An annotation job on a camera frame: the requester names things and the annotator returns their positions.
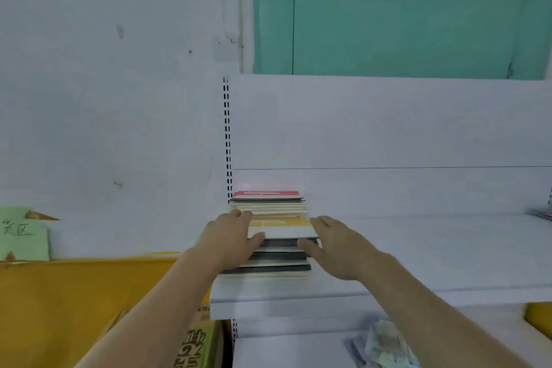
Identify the person's left hand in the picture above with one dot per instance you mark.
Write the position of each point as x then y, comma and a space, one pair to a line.
224, 242

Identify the person's right hand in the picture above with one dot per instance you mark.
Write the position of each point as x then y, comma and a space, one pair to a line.
345, 251

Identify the stack of notebooks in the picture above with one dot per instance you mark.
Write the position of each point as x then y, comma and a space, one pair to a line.
267, 207

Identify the yellow-striped white notebook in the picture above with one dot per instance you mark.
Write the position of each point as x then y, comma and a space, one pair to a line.
282, 229

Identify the person's left forearm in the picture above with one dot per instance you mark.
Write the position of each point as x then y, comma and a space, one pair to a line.
146, 320

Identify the person's right forearm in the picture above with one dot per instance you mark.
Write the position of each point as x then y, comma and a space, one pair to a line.
431, 320

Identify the heap of small packets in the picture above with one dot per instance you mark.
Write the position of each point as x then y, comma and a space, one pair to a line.
384, 346

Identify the white slotted shelf upright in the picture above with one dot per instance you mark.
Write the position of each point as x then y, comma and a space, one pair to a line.
227, 139

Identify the green printed cardboard box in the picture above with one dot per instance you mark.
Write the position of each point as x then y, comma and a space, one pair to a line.
198, 346

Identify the white shelf back panel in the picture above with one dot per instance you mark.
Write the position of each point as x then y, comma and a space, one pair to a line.
388, 122

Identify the pink packets bundle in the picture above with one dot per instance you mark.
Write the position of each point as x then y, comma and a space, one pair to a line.
541, 213

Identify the green paper sign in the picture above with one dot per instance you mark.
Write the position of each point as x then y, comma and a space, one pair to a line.
23, 234

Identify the green door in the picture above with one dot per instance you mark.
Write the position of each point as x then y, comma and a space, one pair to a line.
388, 27

